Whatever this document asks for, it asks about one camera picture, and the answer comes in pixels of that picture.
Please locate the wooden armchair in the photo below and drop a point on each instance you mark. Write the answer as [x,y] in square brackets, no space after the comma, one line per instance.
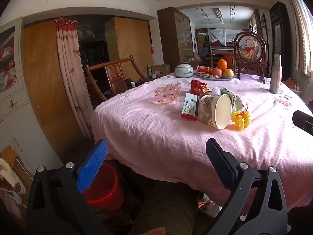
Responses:
[115,74]

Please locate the red apple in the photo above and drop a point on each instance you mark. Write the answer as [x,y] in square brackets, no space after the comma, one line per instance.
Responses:
[216,72]

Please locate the striped window curtain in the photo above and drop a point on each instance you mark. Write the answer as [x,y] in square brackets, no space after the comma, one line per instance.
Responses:
[302,29]

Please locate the white metal cabinet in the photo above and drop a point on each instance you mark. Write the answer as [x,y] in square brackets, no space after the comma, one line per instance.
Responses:
[14,102]

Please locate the green white paper wrapper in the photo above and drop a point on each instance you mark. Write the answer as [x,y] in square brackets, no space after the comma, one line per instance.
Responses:
[236,100]

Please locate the pink tablecloth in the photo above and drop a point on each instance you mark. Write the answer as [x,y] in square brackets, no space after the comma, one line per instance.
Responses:
[151,132]

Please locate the white ceramic lidded jar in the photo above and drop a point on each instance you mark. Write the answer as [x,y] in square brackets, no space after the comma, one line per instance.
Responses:
[184,71]

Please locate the orange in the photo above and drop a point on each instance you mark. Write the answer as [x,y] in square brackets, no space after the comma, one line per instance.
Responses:
[222,64]

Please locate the plywood door panel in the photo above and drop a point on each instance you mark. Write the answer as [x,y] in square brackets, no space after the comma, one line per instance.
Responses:
[44,78]

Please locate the clear plastic cup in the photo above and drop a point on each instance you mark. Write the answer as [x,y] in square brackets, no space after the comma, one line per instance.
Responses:
[181,100]

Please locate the pink floral curtain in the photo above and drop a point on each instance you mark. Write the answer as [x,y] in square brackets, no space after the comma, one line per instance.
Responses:
[68,66]

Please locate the cream brown printed blanket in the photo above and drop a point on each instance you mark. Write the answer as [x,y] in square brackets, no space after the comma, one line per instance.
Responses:
[9,176]

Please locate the small red snack packet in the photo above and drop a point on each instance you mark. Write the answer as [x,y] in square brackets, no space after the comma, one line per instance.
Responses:
[203,69]

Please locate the blue rimmed fruit plate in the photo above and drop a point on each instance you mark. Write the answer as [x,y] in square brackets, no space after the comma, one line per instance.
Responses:
[225,78]

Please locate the dark framed tall panel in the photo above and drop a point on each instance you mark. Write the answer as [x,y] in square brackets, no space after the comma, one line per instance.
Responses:
[278,41]

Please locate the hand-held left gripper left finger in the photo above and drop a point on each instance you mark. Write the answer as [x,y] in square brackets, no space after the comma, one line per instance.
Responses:
[93,164]

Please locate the person's olive trouser leg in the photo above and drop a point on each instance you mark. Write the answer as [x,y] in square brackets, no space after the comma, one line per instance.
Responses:
[166,208]

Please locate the glass door wooden cabinet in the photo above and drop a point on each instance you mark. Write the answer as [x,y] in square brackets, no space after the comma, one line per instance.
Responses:
[171,39]

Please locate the woven bamboo mat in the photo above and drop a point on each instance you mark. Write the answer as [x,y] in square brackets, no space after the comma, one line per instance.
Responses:
[8,155]

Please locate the hanging white sheet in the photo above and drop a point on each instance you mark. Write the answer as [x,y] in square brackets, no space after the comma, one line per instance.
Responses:
[225,35]

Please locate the red white medicine box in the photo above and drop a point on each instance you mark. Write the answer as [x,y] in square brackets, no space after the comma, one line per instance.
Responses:
[190,106]

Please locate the plywood wardrobe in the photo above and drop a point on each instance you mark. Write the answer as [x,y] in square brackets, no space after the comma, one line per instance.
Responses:
[129,41]

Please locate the yellow flower ornament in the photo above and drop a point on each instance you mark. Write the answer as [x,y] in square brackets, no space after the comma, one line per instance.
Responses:
[240,120]

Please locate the green spray can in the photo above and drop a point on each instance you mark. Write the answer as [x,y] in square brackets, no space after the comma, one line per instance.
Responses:
[148,71]

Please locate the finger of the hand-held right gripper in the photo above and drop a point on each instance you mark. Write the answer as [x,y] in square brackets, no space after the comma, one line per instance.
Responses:
[311,106]
[303,122]

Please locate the patterned paper bowl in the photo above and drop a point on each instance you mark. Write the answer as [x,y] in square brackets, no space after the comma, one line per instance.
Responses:
[222,111]

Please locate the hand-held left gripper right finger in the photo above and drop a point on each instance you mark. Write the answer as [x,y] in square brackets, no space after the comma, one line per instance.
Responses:
[220,166]

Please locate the red snack bag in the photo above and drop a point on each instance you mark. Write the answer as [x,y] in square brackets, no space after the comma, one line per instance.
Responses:
[198,87]

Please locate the silver metal bottle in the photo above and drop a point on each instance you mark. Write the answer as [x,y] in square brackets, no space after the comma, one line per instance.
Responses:
[275,78]

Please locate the round embroidered wooden screen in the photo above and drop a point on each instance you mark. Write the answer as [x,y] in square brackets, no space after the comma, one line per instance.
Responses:
[249,49]

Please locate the pile of walnuts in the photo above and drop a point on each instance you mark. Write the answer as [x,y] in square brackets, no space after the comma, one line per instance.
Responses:
[204,75]

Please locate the red plastic basket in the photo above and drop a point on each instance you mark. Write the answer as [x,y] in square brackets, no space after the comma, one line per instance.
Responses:
[107,193]

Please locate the cardboard box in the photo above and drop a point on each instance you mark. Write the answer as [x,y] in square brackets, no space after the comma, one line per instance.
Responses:
[161,69]

